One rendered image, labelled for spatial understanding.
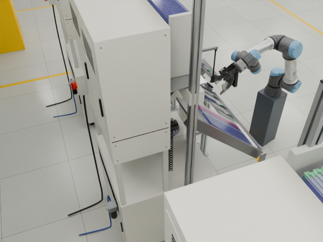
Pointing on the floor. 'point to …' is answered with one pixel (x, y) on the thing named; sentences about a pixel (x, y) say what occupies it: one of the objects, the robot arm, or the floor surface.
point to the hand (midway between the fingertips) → (214, 89)
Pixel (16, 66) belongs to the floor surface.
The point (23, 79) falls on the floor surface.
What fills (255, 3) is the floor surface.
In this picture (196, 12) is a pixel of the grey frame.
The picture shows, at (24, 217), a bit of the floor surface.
